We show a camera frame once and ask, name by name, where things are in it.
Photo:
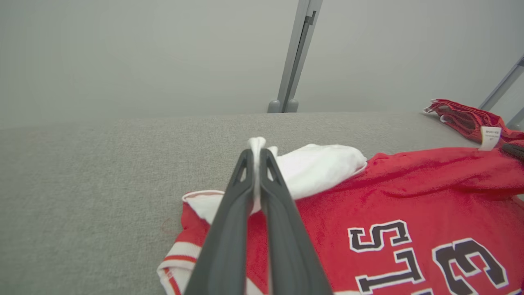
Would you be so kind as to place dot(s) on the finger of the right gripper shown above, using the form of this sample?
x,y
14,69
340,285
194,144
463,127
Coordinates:
x,y
516,150

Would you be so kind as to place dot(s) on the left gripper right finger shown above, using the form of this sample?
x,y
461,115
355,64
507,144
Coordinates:
x,y
286,246

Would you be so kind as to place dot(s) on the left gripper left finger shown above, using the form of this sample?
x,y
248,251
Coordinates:
x,y
227,246

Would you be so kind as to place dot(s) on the plain red garment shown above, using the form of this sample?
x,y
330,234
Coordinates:
x,y
462,116

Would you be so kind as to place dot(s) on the red jersey with black number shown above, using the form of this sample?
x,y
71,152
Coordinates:
x,y
409,192

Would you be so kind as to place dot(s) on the grey cylindrical post foot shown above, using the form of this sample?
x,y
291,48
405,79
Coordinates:
x,y
274,107
292,106

